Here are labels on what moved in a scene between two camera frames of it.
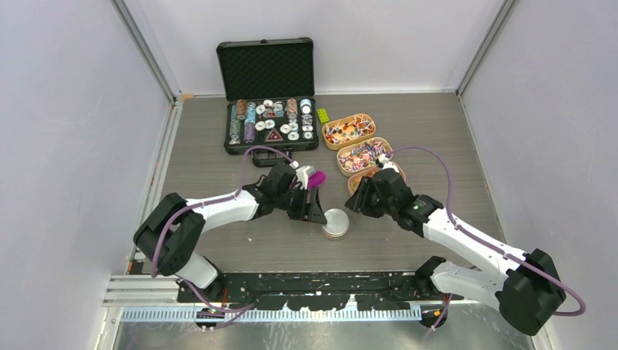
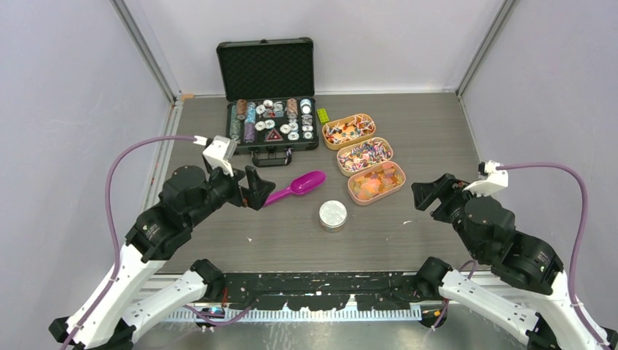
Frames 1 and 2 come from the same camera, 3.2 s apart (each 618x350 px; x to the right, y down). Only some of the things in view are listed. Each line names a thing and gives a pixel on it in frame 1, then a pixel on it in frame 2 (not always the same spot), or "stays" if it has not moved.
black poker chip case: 269,87 stays
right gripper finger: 360,199 -> 424,194
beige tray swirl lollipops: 363,156 stays
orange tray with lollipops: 357,127 stays
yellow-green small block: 323,115 stays
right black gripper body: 378,206 -> 457,198
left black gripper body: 294,200 -> 224,188
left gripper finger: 313,209 -> 256,197
